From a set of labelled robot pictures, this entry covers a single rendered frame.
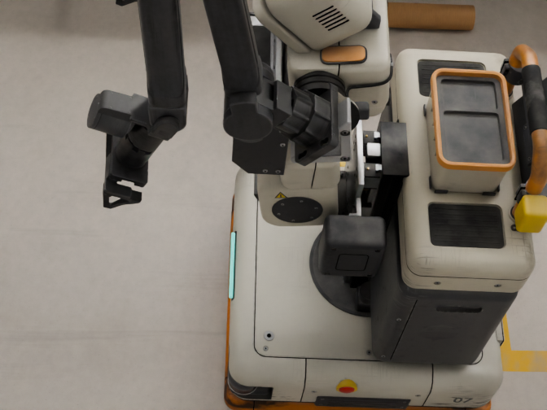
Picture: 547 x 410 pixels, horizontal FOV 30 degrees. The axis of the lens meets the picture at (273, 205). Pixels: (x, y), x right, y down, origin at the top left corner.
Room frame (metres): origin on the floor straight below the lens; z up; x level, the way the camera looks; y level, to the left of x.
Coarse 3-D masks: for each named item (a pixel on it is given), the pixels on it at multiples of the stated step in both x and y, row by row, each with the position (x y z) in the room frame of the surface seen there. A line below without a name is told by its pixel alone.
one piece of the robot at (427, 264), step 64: (448, 64) 1.42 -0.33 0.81; (512, 64) 1.35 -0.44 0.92; (384, 128) 1.23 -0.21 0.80; (384, 192) 1.13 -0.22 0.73; (448, 192) 1.09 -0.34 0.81; (512, 192) 1.11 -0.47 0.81; (384, 256) 1.08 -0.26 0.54; (448, 256) 0.95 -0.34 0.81; (512, 256) 0.97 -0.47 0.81; (384, 320) 0.94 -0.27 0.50; (448, 320) 0.93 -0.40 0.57
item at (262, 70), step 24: (216, 0) 0.92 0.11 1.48; (240, 0) 0.92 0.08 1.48; (216, 24) 0.92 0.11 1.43; (240, 24) 0.92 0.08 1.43; (216, 48) 0.92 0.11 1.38; (240, 48) 0.92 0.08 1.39; (240, 72) 0.92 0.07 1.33; (264, 72) 0.97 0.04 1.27; (240, 96) 0.90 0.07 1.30; (240, 120) 0.89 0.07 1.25; (264, 120) 0.89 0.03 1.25
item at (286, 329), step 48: (240, 192) 1.36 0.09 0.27; (240, 240) 1.22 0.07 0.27; (288, 240) 1.23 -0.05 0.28; (240, 288) 1.08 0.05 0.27; (288, 288) 1.10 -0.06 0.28; (336, 288) 1.12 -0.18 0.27; (240, 336) 0.96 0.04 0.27; (288, 336) 0.97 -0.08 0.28; (336, 336) 0.99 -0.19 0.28; (240, 384) 0.86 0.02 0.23; (288, 384) 0.86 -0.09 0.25; (336, 384) 0.88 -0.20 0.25; (384, 384) 0.89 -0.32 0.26; (432, 384) 0.91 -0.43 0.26; (480, 384) 0.92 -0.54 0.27
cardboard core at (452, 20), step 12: (396, 12) 2.21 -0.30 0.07; (408, 12) 2.21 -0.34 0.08; (420, 12) 2.22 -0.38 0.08; (432, 12) 2.23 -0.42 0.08; (444, 12) 2.23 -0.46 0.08; (456, 12) 2.24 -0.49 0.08; (468, 12) 2.25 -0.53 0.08; (396, 24) 2.19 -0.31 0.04; (408, 24) 2.19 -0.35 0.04; (420, 24) 2.20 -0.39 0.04; (432, 24) 2.20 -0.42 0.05; (444, 24) 2.21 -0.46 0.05; (456, 24) 2.22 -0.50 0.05; (468, 24) 2.22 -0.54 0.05
